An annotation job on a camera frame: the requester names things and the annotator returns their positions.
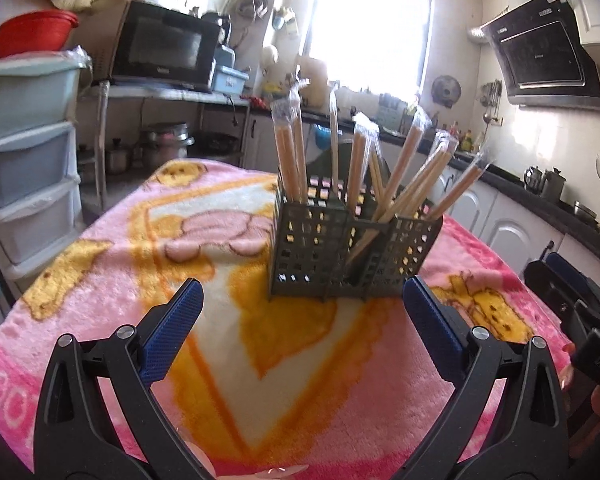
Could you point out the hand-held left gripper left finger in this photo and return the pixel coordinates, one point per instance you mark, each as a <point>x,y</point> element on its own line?
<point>172,332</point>

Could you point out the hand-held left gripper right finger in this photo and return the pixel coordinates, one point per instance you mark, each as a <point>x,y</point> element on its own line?
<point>432,330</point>

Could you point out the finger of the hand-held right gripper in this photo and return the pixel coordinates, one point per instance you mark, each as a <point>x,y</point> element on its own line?
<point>547,290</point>
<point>575,280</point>

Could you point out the dark green perforated utensil holder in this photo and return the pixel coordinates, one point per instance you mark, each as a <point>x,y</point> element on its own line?
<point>320,240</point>

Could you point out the group of chopsticks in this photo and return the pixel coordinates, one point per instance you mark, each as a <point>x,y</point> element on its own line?
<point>286,150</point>

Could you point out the hanging kitchen utensils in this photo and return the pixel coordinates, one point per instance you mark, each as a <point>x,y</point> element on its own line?
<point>490,97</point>

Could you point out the person's left hand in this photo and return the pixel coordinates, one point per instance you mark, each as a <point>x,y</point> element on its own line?
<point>202,465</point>

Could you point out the steel bowl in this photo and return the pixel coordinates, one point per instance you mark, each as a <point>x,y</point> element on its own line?
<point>585,210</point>

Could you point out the white kitchen cabinets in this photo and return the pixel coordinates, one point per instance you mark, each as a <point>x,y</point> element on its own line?
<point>510,230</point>

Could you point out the black kitchen countertop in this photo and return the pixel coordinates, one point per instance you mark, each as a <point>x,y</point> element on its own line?
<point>555,210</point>

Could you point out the metal pitcher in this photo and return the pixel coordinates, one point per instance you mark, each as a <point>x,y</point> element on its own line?
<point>554,185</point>

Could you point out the pink printed blanket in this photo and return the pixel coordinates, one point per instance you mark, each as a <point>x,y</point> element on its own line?
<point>105,260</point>

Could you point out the steel kettle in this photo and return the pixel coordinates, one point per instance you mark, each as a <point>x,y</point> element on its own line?
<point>532,180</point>

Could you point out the cluster of condiment bottles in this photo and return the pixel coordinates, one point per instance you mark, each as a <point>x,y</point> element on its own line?
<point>465,140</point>

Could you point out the small lidded pot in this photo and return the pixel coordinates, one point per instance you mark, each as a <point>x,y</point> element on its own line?
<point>117,157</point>

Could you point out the steel stockpot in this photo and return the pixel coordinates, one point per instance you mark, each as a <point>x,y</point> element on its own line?
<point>165,142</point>

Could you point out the black wok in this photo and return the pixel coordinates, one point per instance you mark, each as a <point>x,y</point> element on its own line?
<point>217,142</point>

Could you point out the teal cutlery stand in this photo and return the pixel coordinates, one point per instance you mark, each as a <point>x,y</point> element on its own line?
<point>392,112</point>

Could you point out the blue hanging bin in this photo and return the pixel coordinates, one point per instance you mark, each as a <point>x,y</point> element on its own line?
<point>321,137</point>

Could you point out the stacked grey plastic drawer unit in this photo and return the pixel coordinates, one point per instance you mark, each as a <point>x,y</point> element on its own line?
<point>25,160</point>

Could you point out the black range hood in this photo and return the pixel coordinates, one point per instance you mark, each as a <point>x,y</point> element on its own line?
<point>540,55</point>

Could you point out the metal shelf rack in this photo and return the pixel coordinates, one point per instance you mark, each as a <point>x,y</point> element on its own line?
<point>170,95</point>

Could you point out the blue plastic dish tray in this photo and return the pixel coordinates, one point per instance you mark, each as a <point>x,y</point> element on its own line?
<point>230,80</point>

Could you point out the yellow bottle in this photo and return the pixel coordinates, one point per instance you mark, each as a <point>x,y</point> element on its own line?
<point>275,89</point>

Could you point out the beige cutting board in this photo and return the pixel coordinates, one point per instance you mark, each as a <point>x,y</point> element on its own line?
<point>314,85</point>

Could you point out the black microwave oven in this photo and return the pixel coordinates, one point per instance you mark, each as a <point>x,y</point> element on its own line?
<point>165,45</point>

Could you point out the kitchen window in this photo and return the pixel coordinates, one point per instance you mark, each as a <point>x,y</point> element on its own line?
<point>370,25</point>

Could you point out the red plastic basin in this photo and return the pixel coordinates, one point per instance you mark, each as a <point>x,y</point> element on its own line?
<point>35,35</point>

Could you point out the round grey wall fan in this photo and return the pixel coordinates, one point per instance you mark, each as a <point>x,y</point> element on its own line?
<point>446,91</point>

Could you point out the silver hood duct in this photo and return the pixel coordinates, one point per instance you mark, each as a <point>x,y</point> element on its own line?
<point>477,35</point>

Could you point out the white round wall holder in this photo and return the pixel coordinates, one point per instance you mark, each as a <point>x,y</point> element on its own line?
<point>270,56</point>

